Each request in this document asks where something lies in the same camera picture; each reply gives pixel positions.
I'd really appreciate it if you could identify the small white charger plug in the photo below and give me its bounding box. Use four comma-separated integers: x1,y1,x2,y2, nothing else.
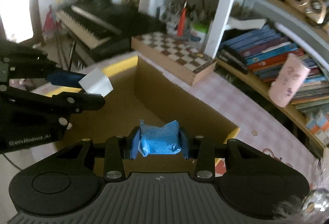
79,68,113,97

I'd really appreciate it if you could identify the white bookshelf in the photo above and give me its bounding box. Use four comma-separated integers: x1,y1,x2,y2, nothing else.
90,0,329,158

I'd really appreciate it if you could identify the black electronic keyboard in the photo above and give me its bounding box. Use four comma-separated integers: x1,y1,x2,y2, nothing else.
55,0,166,60

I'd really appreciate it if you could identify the blue packet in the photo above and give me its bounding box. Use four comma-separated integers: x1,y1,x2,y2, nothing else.
138,120,181,157

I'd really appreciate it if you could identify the green lid jar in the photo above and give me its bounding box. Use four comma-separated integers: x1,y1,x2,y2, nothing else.
190,23,209,44

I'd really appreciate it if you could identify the red pen bottle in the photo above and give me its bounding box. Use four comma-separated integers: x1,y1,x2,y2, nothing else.
177,2,187,36

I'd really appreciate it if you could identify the pink cylindrical cup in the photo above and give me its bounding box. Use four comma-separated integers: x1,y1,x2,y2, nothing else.
268,54,311,108

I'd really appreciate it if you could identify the pink checked tablecloth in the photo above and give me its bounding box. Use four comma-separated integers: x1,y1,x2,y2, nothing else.
31,69,320,188

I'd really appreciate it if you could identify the gold retro radio speaker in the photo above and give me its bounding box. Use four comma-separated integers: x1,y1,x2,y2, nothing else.
284,0,327,24

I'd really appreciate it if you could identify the wooden chessboard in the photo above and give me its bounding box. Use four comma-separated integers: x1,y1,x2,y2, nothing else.
131,32,215,86

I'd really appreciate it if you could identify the yellow cardboard box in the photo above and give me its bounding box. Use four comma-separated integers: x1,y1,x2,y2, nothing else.
38,55,241,166

